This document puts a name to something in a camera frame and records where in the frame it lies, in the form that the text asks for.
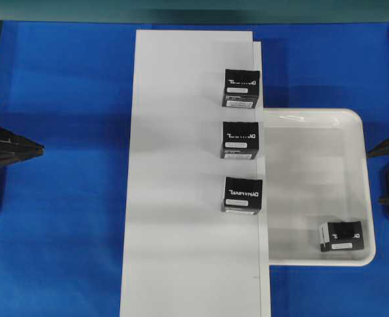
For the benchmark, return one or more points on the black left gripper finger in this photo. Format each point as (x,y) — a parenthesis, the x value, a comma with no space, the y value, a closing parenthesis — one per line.
(16,148)

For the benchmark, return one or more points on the black dynamixel box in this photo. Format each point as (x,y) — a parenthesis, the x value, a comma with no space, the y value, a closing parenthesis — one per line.
(241,89)
(240,140)
(242,196)
(340,236)

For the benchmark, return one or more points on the white plastic tray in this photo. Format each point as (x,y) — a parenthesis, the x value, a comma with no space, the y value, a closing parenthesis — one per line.
(316,172)

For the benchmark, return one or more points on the black Dynamixel box in tray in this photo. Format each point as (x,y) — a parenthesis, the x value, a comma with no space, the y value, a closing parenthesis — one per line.
(340,236)

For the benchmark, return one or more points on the white base board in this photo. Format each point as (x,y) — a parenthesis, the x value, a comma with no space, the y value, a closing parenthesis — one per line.
(183,256)

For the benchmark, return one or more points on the blue table cloth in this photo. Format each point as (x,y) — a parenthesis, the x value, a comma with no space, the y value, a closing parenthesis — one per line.
(68,86)

